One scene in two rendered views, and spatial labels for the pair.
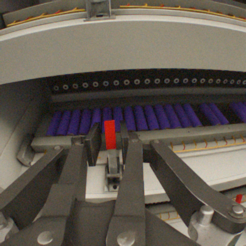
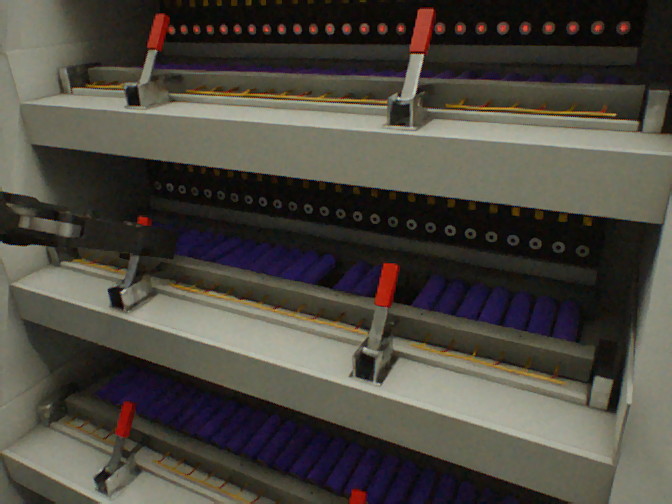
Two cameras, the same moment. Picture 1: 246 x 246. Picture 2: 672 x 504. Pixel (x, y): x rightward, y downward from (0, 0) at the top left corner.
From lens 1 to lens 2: 0.48 m
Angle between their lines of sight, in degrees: 30
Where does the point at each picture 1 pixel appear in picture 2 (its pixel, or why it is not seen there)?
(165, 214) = (227, 483)
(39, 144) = not seen: hidden behind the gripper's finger
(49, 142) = not seen: hidden behind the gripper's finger
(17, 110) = (82, 192)
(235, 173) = (279, 356)
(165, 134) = (228, 272)
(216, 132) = (305, 291)
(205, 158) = (262, 324)
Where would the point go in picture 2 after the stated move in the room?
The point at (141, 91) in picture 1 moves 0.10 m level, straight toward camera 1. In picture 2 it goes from (268, 220) to (202, 218)
